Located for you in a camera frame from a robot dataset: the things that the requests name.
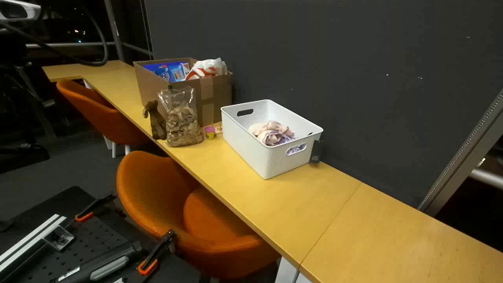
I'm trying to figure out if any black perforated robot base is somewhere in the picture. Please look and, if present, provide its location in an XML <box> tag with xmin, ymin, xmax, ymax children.
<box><xmin>0</xmin><ymin>185</ymin><xmax>158</xmax><ymax>283</ymax></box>

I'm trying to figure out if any white plastic bin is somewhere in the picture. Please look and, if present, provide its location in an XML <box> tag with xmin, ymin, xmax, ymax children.
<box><xmin>219</xmin><ymin>98</ymin><xmax>323</xmax><ymax>178</ymax></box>

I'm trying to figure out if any pink cloth in bin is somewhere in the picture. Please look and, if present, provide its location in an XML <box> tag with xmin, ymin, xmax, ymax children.
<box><xmin>248</xmin><ymin>120</ymin><xmax>293</xmax><ymax>145</ymax></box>

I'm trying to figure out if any yellow play-dough tub pink lid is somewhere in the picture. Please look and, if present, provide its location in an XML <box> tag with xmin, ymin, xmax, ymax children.
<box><xmin>204</xmin><ymin>125</ymin><xmax>216</xmax><ymax>138</ymax></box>

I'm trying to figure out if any cardboard box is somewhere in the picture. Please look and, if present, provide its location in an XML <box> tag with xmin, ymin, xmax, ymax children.
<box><xmin>133</xmin><ymin>57</ymin><xmax>232</xmax><ymax>125</ymax></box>

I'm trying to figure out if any white orange plastic bag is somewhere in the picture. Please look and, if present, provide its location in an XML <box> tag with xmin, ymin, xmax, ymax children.
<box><xmin>185</xmin><ymin>57</ymin><xmax>227</xmax><ymax>79</ymax></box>

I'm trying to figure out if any brown plush moose toy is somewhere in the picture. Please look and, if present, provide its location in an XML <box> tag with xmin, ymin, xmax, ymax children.
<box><xmin>142</xmin><ymin>100</ymin><xmax>166</xmax><ymax>139</ymax></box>

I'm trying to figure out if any blue snack box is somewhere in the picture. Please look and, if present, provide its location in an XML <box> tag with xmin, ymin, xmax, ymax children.
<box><xmin>144</xmin><ymin>61</ymin><xmax>188</xmax><ymax>81</ymax></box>

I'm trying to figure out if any orange chair near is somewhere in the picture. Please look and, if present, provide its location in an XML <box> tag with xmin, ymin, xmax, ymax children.
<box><xmin>116</xmin><ymin>150</ymin><xmax>279</xmax><ymax>279</ymax></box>

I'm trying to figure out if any orange chair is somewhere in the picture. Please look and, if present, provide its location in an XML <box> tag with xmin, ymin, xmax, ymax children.
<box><xmin>56</xmin><ymin>79</ymin><xmax>149</xmax><ymax>145</ymax></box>
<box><xmin>116</xmin><ymin>150</ymin><xmax>279</xmax><ymax>279</ymax></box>

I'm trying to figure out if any orange black clamp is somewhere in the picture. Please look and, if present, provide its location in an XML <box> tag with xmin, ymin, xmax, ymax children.
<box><xmin>73</xmin><ymin>194</ymin><xmax>114</xmax><ymax>222</ymax></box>
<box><xmin>136</xmin><ymin>229</ymin><xmax>175</xmax><ymax>276</ymax></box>

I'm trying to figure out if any orange chair far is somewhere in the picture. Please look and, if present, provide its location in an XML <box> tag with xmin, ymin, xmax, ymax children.
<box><xmin>56</xmin><ymin>79</ymin><xmax>149</xmax><ymax>145</ymax></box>

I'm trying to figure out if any orange black clamp far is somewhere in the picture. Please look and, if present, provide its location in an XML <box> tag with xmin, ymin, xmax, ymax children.
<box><xmin>73</xmin><ymin>194</ymin><xmax>114</xmax><ymax>222</ymax></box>

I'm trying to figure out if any black cable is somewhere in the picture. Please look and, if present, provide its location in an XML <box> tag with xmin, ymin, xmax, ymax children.
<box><xmin>0</xmin><ymin>4</ymin><xmax>109</xmax><ymax>67</ymax></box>

